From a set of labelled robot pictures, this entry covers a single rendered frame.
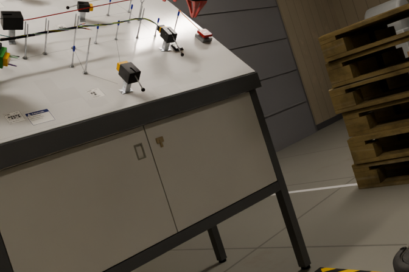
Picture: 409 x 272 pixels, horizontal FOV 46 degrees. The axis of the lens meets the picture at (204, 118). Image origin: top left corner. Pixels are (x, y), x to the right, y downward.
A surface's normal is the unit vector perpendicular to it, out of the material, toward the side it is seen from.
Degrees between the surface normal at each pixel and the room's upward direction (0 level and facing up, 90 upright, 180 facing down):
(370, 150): 90
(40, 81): 49
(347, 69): 90
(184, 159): 90
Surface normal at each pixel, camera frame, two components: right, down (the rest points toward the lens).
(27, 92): 0.26, -0.76
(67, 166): 0.61, -0.18
